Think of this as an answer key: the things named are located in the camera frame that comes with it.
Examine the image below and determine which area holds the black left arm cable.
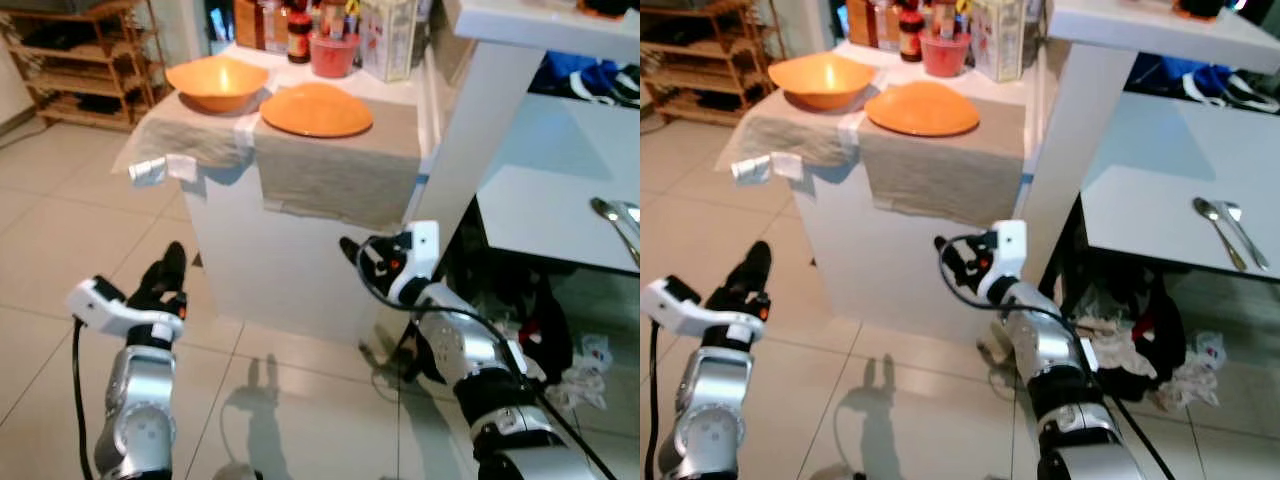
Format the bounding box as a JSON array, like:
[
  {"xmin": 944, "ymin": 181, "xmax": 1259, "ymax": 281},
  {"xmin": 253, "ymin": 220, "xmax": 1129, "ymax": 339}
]
[
  {"xmin": 645, "ymin": 320, "xmax": 663, "ymax": 480},
  {"xmin": 72, "ymin": 318, "xmax": 94, "ymax": 480}
]

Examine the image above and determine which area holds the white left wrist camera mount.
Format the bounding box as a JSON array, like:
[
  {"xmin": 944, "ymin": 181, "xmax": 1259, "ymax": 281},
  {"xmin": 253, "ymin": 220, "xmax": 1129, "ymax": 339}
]
[
  {"xmin": 643, "ymin": 275, "xmax": 766, "ymax": 346},
  {"xmin": 68, "ymin": 278, "xmax": 186, "ymax": 343}
]

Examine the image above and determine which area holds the red plastic cup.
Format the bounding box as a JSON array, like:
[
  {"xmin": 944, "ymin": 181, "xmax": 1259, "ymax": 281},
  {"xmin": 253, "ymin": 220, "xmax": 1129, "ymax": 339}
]
[
  {"xmin": 310, "ymin": 30, "xmax": 359, "ymax": 79},
  {"xmin": 920, "ymin": 30, "xmax": 971, "ymax": 79}
]

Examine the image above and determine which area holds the black bag with red patch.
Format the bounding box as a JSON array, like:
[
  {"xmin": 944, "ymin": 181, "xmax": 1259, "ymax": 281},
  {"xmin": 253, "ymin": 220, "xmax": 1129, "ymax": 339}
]
[
  {"xmin": 500, "ymin": 270, "xmax": 575, "ymax": 386},
  {"xmin": 1095, "ymin": 280, "xmax": 1188, "ymax": 401}
]

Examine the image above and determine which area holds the plain beige cloth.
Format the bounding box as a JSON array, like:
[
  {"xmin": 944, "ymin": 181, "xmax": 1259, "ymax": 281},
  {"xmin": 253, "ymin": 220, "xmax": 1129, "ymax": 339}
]
[
  {"xmin": 855, "ymin": 100, "xmax": 1026, "ymax": 229},
  {"xmin": 252, "ymin": 100, "xmax": 423, "ymax": 231}
]

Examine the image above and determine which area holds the wooden slatted shelf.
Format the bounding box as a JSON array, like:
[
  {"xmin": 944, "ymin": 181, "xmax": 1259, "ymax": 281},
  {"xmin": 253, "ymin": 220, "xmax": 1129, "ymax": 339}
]
[
  {"xmin": 0, "ymin": 0, "xmax": 166, "ymax": 131},
  {"xmin": 640, "ymin": 0, "xmax": 776, "ymax": 126}
]

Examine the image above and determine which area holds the pale printed carton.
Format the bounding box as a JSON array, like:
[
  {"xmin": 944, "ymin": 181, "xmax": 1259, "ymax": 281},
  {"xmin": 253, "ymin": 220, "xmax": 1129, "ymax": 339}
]
[
  {"xmin": 972, "ymin": 0, "xmax": 1026, "ymax": 83},
  {"xmin": 360, "ymin": 0, "xmax": 418, "ymax": 83}
]

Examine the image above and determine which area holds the brown box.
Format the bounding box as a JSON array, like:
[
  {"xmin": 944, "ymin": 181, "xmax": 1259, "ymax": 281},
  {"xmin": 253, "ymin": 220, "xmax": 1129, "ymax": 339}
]
[
  {"xmin": 235, "ymin": 0, "xmax": 289, "ymax": 51},
  {"xmin": 845, "ymin": 0, "xmax": 899, "ymax": 49}
]

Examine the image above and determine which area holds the white table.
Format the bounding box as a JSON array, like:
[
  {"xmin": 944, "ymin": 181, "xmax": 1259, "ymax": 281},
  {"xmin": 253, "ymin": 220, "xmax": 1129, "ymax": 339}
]
[
  {"xmin": 410, "ymin": 0, "xmax": 641, "ymax": 266},
  {"xmin": 1020, "ymin": 0, "xmax": 1280, "ymax": 281}
]

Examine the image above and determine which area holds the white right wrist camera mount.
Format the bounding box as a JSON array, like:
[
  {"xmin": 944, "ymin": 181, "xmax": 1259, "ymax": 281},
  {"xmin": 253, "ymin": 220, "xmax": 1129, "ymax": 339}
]
[
  {"xmin": 975, "ymin": 220, "xmax": 1028, "ymax": 306},
  {"xmin": 385, "ymin": 222, "xmax": 441, "ymax": 306}
]

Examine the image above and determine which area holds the orange plate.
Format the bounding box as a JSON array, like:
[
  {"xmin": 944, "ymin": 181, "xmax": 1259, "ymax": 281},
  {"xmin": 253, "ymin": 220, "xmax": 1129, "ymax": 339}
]
[
  {"xmin": 865, "ymin": 80, "xmax": 981, "ymax": 138},
  {"xmin": 260, "ymin": 83, "xmax": 374, "ymax": 138}
]

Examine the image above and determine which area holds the beige cloth with white labels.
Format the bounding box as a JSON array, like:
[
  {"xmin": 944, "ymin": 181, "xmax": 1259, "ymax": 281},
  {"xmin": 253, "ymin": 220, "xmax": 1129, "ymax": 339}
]
[
  {"xmin": 112, "ymin": 95, "xmax": 261, "ymax": 188},
  {"xmin": 715, "ymin": 95, "xmax": 866, "ymax": 186}
]

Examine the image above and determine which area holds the dark sauce bottle red label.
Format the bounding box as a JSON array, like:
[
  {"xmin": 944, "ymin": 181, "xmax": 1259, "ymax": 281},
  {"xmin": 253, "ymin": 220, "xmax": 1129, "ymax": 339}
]
[
  {"xmin": 898, "ymin": 0, "xmax": 924, "ymax": 63},
  {"xmin": 287, "ymin": 0, "xmax": 313, "ymax": 64}
]

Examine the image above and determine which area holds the silver metal spoon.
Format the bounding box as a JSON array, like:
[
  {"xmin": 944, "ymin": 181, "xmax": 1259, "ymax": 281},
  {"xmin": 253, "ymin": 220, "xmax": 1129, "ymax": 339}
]
[
  {"xmin": 590, "ymin": 197, "xmax": 641, "ymax": 267},
  {"xmin": 1192, "ymin": 197, "xmax": 1251, "ymax": 273}
]

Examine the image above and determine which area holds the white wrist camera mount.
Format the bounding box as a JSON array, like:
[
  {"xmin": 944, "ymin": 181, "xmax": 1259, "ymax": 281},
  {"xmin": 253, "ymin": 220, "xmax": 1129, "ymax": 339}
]
[
  {"xmin": 975, "ymin": 220, "xmax": 1028, "ymax": 306},
  {"xmin": 68, "ymin": 278, "xmax": 186, "ymax": 343},
  {"xmin": 385, "ymin": 222, "xmax": 441, "ymax": 306},
  {"xmin": 643, "ymin": 275, "xmax": 766, "ymax": 346}
]

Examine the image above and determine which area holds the white cabinet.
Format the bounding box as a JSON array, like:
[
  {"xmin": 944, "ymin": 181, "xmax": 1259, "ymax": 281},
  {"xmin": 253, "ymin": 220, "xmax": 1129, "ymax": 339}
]
[
  {"xmin": 185, "ymin": 40, "xmax": 446, "ymax": 346},
  {"xmin": 790, "ymin": 40, "xmax": 1051, "ymax": 346}
]

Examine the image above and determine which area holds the blue cloth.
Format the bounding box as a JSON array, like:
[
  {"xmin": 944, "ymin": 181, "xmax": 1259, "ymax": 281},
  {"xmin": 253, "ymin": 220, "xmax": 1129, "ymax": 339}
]
[
  {"xmin": 530, "ymin": 50, "xmax": 641, "ymax": 109},
  {"xmin": 1125, "ymin": 52, "xmax": 1280, "ymax": 113}
]

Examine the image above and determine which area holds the crumpled white printed plastic bag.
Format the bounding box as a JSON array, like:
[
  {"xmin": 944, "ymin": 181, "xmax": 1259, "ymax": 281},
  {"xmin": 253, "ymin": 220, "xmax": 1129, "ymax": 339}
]
[
  {"xmin": 545, "ymin": 335, "xmax": 616, "ymax": 413},
  {"xmin": 1160, "ymin": 335, "xmax": 1228, "ymax": 411}
]

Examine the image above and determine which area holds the orange bowl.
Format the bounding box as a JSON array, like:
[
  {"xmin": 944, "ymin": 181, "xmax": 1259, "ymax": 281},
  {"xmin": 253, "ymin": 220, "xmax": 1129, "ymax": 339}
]
[
  {"xmin": 768, "ymin": 52, "xmax": 876, "ymax": 111},
  {"xmin": 165, "ymin": 55, "xmax": 269, "ymax": 113}
]

